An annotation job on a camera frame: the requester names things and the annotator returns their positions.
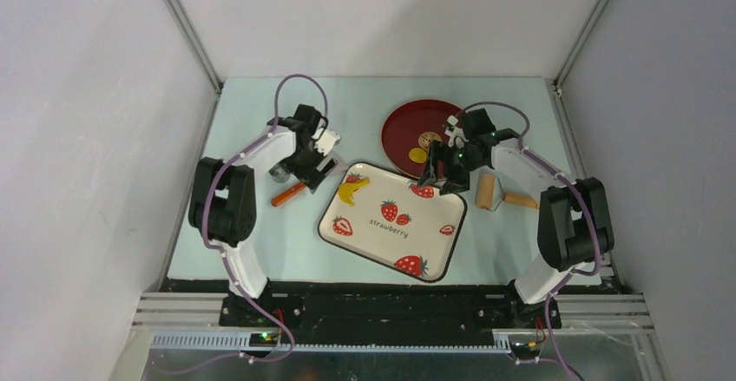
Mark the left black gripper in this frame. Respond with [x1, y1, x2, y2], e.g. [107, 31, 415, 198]
[278, 141, 337, 193]

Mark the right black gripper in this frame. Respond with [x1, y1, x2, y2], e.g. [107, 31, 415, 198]
[417, 140, 484, 196]

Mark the yellow dough ball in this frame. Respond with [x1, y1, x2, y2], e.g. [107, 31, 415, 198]
[408, 147, 428, 164]

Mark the orange handled metal scraper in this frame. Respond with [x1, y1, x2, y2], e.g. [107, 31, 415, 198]
[271, 181, 306, 207]

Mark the yellow dough scrap strip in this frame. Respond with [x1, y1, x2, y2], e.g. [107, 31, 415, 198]
[337, 178, 371, 207]

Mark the white strawberry print tray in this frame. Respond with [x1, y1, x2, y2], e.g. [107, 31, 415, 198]
[318, 162, 468, 283]

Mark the round red lacquer tray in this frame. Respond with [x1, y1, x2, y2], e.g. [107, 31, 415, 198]
[380, 99, 460, 179]

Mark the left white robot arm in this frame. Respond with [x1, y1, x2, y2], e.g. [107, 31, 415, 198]
[188, 104, 340, 326]

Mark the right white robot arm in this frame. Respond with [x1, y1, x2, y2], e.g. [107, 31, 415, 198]
[417, 102, 614, 327]

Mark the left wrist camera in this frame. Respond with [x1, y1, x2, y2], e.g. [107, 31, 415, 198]
[312, 128, 341, 156]

